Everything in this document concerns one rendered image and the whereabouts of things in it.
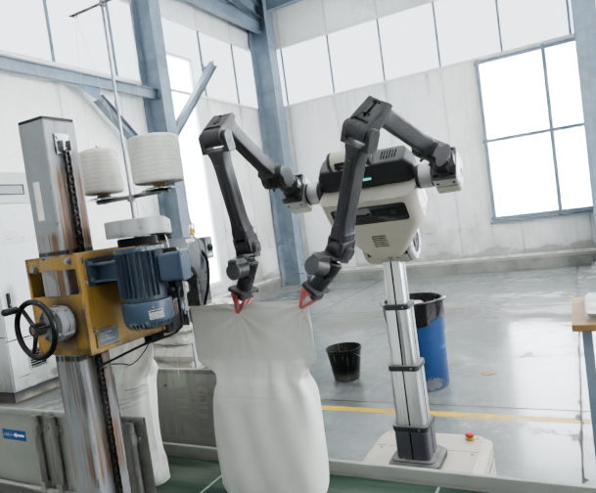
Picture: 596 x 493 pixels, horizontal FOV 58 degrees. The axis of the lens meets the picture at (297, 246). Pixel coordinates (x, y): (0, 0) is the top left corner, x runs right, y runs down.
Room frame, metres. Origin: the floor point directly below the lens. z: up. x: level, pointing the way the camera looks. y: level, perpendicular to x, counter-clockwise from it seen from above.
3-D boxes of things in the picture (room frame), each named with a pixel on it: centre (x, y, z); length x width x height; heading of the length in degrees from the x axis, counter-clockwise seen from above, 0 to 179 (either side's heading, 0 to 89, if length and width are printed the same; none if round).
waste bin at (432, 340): (3.93, -0.79, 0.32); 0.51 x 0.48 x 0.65; 152
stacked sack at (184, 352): (4.85, 1.03, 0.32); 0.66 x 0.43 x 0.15; 154
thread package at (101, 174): (1.90, 0.65, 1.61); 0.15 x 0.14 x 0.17; 62
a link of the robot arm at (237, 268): (1.81, 0.19, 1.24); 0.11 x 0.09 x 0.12; 150
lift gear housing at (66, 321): (1.60, 0.75, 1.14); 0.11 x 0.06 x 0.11; 62
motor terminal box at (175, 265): (1.64, 0.38, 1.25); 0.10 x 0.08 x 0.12; 177
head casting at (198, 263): (2.10, 0.55, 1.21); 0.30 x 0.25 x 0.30; 62
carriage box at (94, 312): (1.78, 0.68, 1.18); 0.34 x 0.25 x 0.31; 152
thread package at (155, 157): (1.77, 0.42, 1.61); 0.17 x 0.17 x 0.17
